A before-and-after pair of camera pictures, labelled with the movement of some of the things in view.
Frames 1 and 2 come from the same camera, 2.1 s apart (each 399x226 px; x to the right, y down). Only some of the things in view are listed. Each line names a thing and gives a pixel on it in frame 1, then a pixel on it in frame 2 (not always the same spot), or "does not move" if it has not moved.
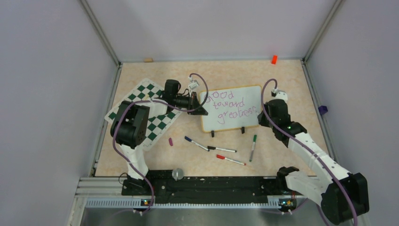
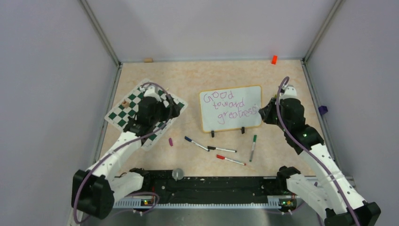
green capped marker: [253, 148] does not move
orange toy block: [274, 60] does not move
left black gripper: [193, 103] -> [171, 112]
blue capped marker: [196, 143] does not move
